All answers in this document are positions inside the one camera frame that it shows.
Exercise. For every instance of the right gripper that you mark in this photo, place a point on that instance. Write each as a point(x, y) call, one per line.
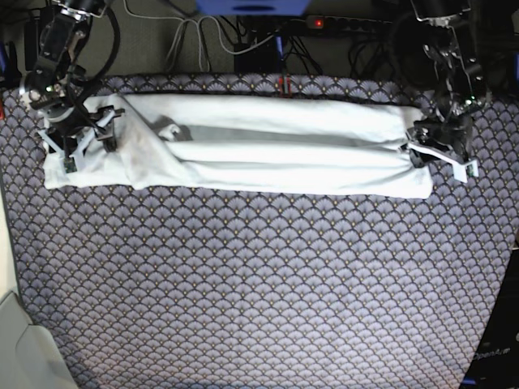
point(69, 131)

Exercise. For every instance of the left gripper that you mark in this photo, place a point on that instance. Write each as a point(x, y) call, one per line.
point(429, 140)

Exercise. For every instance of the white T-shirt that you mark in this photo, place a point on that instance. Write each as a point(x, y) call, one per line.
point(252, 143)

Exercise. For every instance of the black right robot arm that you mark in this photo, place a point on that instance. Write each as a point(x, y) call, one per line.
point(57, 87)

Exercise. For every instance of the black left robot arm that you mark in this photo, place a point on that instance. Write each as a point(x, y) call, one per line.
point(461, 90)

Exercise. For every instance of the patterned purple table cloth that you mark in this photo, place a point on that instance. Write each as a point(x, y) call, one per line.
point(170, 288)

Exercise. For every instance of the red table clamp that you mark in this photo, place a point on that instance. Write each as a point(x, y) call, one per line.
point(284, 84)

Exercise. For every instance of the blue box overhead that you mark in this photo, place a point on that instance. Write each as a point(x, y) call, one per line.
point(252, 7)

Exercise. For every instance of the black power strip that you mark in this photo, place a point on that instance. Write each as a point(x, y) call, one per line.
point(335, 23)

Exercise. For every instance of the black power adapter box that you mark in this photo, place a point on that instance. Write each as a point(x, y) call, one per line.
point(263, 59)

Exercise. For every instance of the black case with logo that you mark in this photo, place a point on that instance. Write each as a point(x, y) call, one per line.
point(495, 362)

